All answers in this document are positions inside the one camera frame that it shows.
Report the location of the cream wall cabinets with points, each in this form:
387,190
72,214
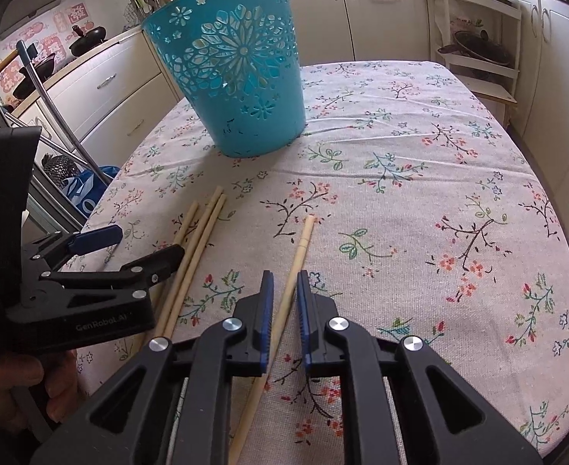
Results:
352,24

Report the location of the black wok with lid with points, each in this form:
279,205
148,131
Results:
88,41

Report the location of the teal cut-out plastic basket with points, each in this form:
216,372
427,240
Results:
245,97

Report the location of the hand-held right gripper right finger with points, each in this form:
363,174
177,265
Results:
304,310

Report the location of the white shelf rack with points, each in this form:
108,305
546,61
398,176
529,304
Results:
507,24

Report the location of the cream counter cabinet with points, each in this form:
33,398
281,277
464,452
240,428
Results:
115,92

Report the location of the cream drawer cabinet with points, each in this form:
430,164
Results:
551,82

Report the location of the blue and white bag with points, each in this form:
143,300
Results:
88,191

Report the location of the floral tablecloth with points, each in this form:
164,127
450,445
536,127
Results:
386,203

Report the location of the person's left hand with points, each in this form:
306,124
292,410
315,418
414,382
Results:
8,380

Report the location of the dark pan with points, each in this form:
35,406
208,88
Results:
478,48

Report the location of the dark textured object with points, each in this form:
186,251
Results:
61,169

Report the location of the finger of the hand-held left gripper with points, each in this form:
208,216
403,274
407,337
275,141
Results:
95,240
163,259

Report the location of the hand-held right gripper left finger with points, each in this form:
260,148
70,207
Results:
265,310

